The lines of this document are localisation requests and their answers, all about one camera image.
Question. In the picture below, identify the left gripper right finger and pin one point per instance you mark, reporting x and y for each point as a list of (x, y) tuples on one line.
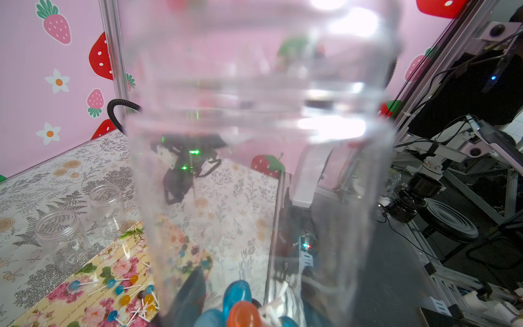
[(323, 306)]

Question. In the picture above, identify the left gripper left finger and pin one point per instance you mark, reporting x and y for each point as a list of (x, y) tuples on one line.
[(188, 303)]

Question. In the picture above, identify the clear candy jar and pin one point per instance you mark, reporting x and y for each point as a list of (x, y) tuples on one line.
[(63, 236), (293, 88), (108, 210)]

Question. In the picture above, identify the floral yellow tray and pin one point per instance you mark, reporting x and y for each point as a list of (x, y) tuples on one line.
[(106, 286)]

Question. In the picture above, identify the poured candies on tray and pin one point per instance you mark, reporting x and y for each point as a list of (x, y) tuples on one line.
[(122, 294)]

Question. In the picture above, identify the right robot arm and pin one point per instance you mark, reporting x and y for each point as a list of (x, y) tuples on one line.
[(187, 158)]

